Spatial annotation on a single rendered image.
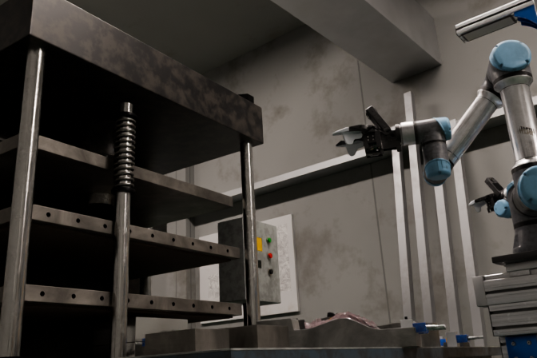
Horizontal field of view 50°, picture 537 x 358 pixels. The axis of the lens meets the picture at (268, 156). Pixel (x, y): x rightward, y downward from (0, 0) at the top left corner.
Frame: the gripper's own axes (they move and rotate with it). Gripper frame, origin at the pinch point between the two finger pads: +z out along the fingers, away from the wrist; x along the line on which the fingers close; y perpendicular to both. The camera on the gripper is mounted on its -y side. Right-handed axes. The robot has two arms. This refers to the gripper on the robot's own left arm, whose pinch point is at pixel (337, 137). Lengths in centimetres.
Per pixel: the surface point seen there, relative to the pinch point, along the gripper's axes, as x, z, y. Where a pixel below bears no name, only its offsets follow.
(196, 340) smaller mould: -32, 34, 67
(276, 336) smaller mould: -9, 20, 64
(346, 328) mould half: 19, 4, 57
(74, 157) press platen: -6, 92, -3
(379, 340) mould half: 19, -5, 61
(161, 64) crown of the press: 10, 69, -51
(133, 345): 26, 79, 57
